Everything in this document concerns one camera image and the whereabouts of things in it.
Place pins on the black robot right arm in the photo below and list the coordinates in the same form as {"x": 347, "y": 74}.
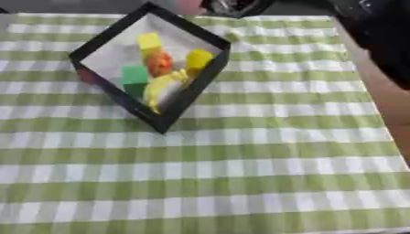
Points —
{"x": 383, "y": 33}

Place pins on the black box with white inside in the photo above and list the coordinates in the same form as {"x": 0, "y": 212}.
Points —
{"x": 205, "y": 77}

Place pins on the yellow toy banana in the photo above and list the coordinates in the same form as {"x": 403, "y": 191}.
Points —
{"x": 155, "y": 89}

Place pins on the yellow cylinder block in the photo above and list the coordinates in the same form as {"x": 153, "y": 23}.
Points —
{"x": 198, "y": 60}

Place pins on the orange toy fruit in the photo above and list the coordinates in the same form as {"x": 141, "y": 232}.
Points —
{"x": 159, "y": 63}

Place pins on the green cube block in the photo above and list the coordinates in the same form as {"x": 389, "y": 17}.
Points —
{"x": 134, "y": 79}

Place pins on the yellow cube block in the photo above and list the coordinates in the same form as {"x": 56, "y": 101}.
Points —
{"x": 150, "y": 41}

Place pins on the black round object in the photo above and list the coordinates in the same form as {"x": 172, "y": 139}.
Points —
{"x": 235, "y": 6}

